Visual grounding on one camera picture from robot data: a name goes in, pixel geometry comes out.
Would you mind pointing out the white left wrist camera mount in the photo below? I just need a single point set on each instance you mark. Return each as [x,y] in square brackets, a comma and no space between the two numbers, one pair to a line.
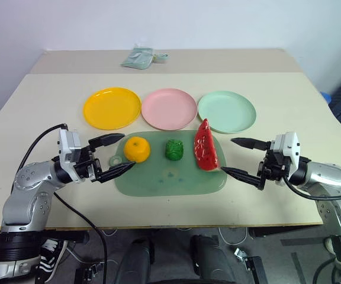
[70,148]

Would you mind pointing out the dark rounded padded shape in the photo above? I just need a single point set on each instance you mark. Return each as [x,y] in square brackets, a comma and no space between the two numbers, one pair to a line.
[136,263]
[212,263]

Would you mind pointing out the red watermelon slice toy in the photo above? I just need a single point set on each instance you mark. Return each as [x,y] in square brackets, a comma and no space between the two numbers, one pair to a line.
[206,151]

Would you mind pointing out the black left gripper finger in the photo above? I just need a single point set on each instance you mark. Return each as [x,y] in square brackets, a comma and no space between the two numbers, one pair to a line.
[108,139]
[117,171]

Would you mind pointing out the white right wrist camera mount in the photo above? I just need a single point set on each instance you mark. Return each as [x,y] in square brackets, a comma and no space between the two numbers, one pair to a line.
[289,148]

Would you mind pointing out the orange toy fruit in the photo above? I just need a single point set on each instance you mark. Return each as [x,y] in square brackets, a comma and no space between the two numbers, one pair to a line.
[137,149]

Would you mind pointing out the black white striped sneaker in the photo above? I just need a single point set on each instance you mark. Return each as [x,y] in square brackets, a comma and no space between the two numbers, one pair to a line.
[52,257]

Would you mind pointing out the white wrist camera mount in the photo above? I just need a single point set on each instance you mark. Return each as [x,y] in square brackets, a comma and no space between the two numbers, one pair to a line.
[289,148]
[70,148]

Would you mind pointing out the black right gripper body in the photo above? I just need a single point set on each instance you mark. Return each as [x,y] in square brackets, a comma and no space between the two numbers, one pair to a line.
[274,168]

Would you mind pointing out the translucent green cutting board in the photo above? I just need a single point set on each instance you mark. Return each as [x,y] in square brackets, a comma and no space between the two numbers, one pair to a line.
[170,180]

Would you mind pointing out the blue bin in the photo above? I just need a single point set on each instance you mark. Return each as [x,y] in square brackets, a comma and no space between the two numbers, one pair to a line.
[326,97]

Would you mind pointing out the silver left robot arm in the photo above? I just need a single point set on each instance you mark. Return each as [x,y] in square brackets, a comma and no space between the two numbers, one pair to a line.
[30,185]

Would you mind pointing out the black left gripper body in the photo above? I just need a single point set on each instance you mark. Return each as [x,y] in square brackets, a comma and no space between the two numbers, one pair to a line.
[87,168]

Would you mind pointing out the folded teal cloth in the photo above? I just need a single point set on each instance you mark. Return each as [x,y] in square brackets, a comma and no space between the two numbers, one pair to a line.
[137,58]

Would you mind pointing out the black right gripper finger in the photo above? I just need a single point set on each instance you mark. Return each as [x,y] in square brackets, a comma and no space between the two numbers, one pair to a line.
[241,174]
[249,142]

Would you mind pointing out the pink plate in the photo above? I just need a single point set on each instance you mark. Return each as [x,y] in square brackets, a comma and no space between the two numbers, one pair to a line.
[169,108]

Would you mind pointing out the yellow plate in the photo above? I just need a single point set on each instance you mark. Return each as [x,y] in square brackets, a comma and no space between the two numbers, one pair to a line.
[111,108]

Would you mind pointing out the green toy vegetable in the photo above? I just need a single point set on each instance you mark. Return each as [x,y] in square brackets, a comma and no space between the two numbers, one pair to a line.
[174,150]

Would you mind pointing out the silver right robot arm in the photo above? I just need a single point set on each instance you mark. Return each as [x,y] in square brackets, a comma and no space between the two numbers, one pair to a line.
[327,176]

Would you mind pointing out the black table frame bar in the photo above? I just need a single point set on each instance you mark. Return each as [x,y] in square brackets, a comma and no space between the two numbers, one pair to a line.
[289,232]

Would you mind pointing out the metal caster wheel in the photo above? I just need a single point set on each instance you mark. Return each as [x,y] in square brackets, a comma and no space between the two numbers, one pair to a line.
[241,254]

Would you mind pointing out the black frame foot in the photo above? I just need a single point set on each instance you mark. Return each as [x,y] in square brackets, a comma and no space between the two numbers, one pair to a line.
[256,270]

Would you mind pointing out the mint green plate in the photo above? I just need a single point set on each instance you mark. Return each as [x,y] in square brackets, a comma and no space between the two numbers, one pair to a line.
[226,111]

